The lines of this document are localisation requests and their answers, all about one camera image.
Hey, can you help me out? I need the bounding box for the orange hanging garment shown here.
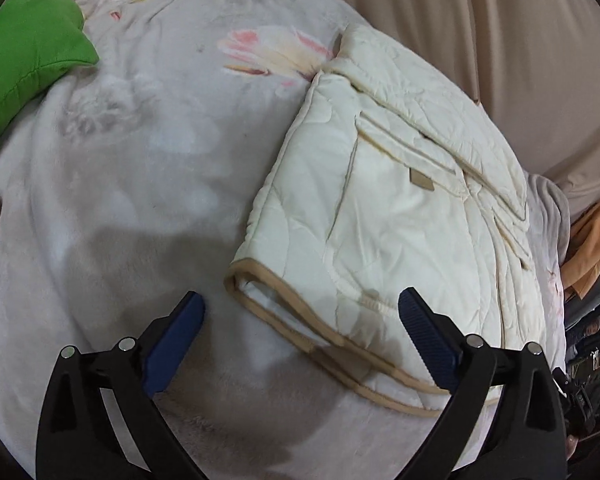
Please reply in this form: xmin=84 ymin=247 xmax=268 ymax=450
xmin=560 ymin=202 xmax=600 ymax=299

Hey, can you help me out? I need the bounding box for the cream quilted jacket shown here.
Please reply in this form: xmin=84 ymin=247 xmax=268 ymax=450
xmin=225 ymin=25 xmax=546 ymax=417

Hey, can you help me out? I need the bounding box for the grey floral fleece blanket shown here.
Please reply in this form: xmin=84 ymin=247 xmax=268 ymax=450
xmin=0 ymin=0 xmax=574 ymax=480

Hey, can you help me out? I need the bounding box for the dark hanging clothes rack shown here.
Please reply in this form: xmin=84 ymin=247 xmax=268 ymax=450
xmin=561 ymin=278 xmax=600 ymax=441

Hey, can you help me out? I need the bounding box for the green plush pillow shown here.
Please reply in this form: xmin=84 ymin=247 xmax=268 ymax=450
xmin=0 ymin=0 xmax=99 ymax=136

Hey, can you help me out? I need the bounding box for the beige draped curtain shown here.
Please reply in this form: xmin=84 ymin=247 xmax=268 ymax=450
xmin=346 ymin=0 xmax=600 ymax=216

